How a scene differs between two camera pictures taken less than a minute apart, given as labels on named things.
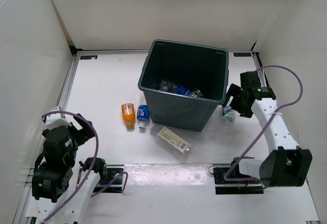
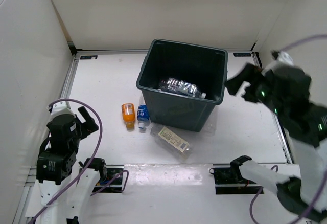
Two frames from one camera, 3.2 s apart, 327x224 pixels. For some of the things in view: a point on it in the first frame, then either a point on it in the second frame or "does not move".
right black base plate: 228,187 does not move
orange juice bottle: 129,114 does not move
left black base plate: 113,183 does not move
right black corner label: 242,54 does not move
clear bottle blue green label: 229,113 -> 181,86
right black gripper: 233,91 -> 248,74
